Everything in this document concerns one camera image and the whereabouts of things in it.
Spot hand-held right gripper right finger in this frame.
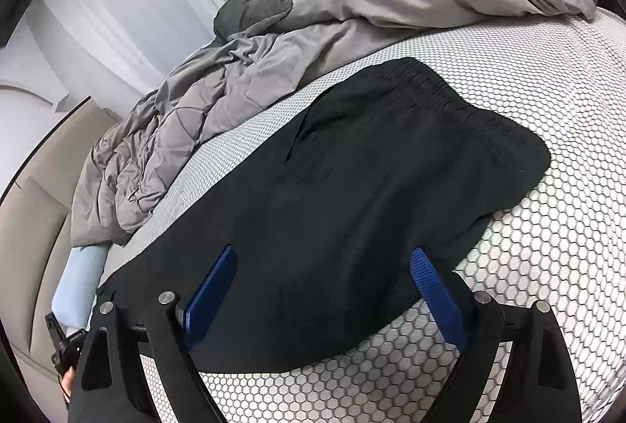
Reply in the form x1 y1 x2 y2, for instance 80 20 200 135
411 247 583 423

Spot white curtain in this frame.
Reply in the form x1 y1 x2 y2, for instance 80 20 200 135
24 0 240 96

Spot bed with hexagon-patterned sheet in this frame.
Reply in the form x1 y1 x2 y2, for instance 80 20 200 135
98 7 626 423

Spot beige padded headboard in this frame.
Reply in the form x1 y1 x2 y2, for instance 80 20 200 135
0 97 123 385

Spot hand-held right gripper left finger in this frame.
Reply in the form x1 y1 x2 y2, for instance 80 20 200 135
68 245 239 423

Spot light blue pillow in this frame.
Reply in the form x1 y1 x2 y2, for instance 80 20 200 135
52 244 111 331

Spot dark grey blanket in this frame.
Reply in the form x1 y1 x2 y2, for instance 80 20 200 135
214 0 318 45

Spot black pants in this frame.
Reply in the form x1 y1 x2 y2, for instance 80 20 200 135
95 57 552 375

